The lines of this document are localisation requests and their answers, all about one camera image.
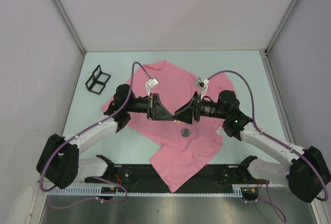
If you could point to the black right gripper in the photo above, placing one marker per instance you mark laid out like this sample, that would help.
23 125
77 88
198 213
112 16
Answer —
192 109

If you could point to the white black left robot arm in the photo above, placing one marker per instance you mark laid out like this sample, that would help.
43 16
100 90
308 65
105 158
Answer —
60 158

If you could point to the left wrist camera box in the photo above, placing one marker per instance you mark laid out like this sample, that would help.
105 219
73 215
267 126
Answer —
150 84

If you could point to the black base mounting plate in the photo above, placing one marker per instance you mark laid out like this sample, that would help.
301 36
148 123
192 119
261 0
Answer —
145 177

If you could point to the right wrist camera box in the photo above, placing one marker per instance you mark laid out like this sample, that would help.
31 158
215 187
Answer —
202 84

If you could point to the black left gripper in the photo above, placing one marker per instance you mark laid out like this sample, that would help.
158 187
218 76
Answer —
155 109

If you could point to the white slotted cable duct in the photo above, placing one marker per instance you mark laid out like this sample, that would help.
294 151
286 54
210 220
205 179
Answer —
235 191

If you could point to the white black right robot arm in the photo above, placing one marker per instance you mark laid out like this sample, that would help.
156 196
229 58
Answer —
303 170

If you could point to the black wire frame box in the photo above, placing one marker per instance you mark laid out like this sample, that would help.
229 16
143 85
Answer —
97 81

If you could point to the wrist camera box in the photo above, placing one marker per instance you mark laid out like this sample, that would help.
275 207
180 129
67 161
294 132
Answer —
150 84
202 84

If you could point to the white garment label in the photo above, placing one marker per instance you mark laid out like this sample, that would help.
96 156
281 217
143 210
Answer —
219 131

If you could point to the round portrait pin badge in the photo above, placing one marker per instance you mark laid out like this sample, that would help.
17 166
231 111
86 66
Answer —
185 132

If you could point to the pink t-shirt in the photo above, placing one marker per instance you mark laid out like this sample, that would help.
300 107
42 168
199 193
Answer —
179 158

